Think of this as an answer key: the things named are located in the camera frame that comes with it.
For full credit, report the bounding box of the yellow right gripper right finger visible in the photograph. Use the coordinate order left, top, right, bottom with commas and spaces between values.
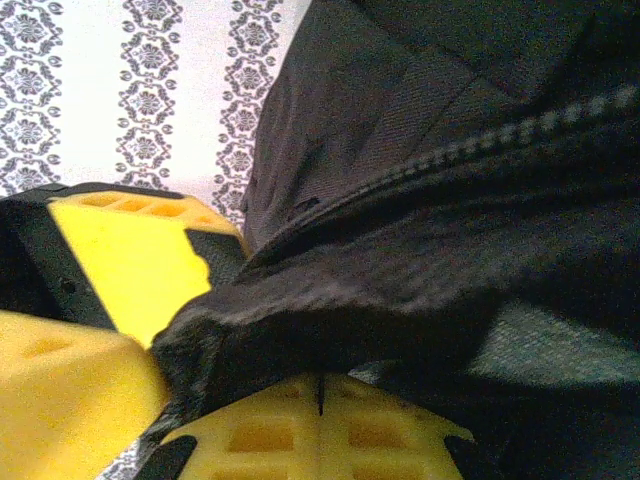
319, 374, 476, 480

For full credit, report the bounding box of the black backpack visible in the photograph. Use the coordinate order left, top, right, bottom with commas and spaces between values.
149, 0, 640, 480

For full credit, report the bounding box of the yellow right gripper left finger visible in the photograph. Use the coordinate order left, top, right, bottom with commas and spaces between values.
132, 374, 321, 480

